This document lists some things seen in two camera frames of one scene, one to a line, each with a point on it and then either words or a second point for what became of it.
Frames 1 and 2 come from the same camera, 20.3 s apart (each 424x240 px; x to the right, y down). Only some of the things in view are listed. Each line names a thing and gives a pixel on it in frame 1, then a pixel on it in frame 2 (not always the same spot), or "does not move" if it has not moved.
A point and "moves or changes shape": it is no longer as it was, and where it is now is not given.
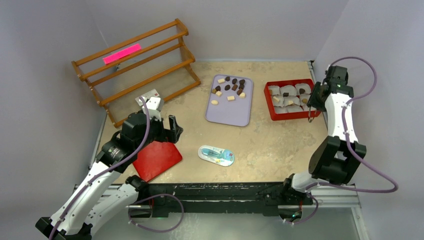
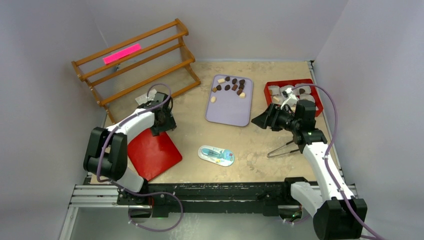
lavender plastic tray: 229,100 does not move
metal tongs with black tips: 310,120 moves or changes shape
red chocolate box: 288,99 does not move
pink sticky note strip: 121,54 does not move
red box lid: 156,158 does not move
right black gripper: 312,102 -> 270,117
